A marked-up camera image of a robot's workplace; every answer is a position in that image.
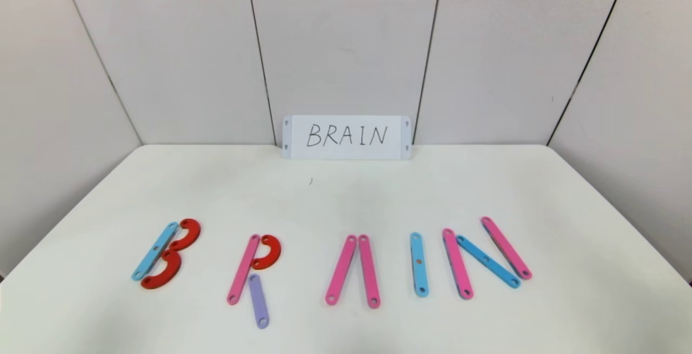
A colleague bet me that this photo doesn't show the small red arc piece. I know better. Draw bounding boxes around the small red arc piece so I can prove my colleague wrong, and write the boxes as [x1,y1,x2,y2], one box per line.
[250,235,282,271]

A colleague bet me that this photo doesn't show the pink bar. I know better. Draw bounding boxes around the pink bar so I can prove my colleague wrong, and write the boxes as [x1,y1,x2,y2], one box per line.
[481,216,533,280]
[324,235,358,306]
[357,235,382,310]
[442,228,475,300]
[227,235,261,306]

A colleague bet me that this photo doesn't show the short purple bar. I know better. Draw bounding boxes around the short purple bar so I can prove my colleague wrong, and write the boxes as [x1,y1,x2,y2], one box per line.
[247,274,270,330]

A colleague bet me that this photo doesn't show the white BRAIN word sign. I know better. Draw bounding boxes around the white BRAIN word sign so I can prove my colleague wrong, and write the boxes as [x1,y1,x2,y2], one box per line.
[282,115,412,160]

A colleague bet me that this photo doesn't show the blue bar with orange dot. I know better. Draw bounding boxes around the blue bar with orange dot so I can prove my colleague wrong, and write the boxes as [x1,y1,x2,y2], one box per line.
[410,232,430,298]

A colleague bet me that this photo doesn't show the large red arc piece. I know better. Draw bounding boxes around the large red arc piece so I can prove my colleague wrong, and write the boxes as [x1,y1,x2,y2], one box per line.
[169,218,201,252]
[141,250,182,290]

